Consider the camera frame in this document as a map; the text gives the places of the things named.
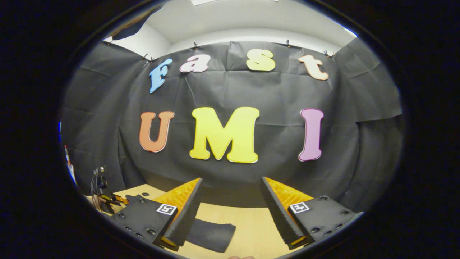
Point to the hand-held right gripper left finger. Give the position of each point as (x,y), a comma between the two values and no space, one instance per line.
(187,212)

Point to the black jeans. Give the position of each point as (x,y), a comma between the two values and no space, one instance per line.
(215,233)

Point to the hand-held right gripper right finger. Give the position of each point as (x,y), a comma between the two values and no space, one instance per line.
(278,216)

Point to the black backdrop cloth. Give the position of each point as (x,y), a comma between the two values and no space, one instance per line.
(107,118)

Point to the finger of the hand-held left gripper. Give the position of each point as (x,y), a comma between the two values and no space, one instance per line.
(121,199)

